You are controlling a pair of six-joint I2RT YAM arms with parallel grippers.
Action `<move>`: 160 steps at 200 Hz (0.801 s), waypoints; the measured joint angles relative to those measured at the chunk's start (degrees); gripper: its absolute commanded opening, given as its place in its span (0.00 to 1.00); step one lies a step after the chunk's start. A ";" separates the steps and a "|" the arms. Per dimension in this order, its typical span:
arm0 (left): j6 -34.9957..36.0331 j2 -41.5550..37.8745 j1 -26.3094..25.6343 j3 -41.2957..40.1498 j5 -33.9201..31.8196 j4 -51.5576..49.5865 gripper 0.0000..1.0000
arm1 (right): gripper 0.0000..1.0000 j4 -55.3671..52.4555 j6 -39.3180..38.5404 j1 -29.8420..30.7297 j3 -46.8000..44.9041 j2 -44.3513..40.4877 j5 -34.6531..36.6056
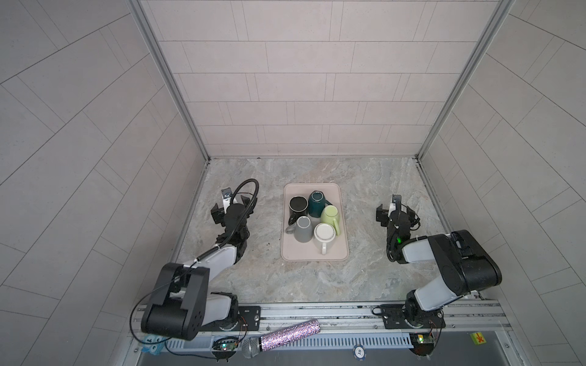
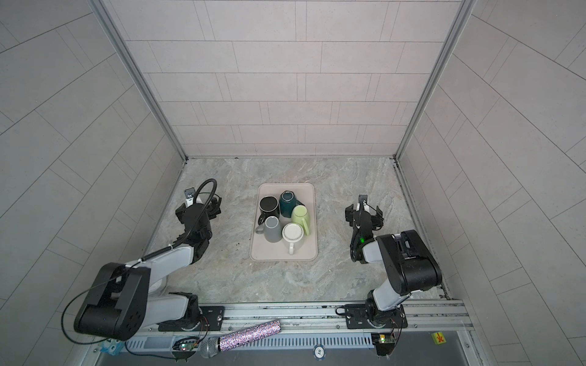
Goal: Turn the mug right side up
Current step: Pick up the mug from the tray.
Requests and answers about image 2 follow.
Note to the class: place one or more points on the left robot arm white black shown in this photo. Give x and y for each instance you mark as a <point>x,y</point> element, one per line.
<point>126,297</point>

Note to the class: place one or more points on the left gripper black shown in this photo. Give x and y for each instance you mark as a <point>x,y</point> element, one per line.
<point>213,213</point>

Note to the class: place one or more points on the circuit board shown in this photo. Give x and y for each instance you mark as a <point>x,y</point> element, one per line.
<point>185,345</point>
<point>384,343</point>

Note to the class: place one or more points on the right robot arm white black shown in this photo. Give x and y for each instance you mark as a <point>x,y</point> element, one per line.
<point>408,263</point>

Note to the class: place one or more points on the right circuit board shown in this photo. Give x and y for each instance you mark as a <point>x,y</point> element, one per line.
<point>384,343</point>

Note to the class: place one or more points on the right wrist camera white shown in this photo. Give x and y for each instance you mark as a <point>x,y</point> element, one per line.
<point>363,202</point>

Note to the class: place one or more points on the white mug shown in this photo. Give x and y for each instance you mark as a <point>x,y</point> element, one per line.
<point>293,235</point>

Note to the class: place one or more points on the grey mug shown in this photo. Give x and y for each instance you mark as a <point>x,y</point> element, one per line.
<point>271,229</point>

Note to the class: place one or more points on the left circuit board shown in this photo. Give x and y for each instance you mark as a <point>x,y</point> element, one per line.
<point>185,345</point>

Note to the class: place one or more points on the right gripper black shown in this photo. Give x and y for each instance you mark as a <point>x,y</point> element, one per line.
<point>352,215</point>

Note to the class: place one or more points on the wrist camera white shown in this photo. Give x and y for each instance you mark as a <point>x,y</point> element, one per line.
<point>190,195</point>
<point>363,202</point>

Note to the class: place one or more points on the blue owl figure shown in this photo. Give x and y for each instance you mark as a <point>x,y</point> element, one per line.
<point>112,347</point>

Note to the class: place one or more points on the light green mug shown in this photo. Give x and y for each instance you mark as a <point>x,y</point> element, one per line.
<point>300,216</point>

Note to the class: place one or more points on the dark green faceted mug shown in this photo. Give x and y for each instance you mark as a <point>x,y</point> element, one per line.
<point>287,203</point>

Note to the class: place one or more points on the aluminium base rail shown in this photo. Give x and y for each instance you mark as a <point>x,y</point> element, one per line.
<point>324,317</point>

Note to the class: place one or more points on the round blue white badge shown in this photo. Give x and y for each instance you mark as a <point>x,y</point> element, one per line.
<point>319,352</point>

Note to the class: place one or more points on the black mug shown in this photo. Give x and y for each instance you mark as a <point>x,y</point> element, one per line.
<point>269,207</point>

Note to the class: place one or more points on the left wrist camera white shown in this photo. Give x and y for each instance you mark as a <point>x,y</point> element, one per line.
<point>190,195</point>

